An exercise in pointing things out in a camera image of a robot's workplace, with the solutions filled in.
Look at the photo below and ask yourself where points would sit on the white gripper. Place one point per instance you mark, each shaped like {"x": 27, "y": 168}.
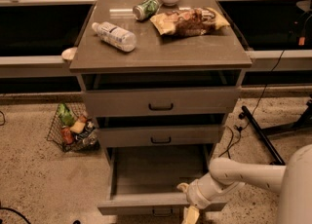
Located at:
{"x": 195, "y": 194}

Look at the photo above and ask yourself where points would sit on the grey bottom drawer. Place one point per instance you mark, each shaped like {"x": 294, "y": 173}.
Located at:
{"x": 143, "y": 180}

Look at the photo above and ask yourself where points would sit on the grey drawer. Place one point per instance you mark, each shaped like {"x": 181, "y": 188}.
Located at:
{"x": 159, "y": 93}
{"x": 160, "y": 130}
{"x": 143, "y": 180}

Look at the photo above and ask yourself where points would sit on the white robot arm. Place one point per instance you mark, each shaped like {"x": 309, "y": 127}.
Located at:
{"x": 293, "y": 184}

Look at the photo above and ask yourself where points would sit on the grey middle drawer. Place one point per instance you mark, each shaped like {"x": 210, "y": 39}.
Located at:
{"x": 160, "y": 130}

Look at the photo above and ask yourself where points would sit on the grey top drawer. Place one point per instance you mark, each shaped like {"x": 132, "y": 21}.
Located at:
{"x": 159, "y": 93}

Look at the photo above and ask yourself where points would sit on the grey drawer cabinet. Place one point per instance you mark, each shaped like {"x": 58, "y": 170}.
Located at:
{"x": 220, "y": 51}

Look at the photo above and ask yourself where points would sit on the yellow sponge block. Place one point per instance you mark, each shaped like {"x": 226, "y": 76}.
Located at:
{"x": 77, "y": 127}

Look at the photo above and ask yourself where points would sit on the black wheeled stand base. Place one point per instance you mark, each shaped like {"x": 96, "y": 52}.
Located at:
{"x": 303, "y": 122}

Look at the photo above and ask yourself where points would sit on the green snack bag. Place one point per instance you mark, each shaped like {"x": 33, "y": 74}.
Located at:
{"x": 65, "y": 115}

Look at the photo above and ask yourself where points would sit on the brown chip bag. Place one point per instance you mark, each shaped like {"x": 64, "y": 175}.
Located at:
{"x": 191, "y": 22}

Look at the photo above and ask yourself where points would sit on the clear plastic water bottle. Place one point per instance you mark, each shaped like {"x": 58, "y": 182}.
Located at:
{"x": 115, "y": 36}

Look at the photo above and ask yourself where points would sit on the small round white disc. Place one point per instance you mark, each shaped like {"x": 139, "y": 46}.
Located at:
{"x": 69, "y": 54}

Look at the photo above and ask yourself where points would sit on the green soda can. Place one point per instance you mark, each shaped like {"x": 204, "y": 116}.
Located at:
{"x": 146, "y": 9}

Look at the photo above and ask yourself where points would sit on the wire basket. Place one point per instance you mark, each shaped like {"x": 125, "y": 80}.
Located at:
{"x": 85, "y": 141}

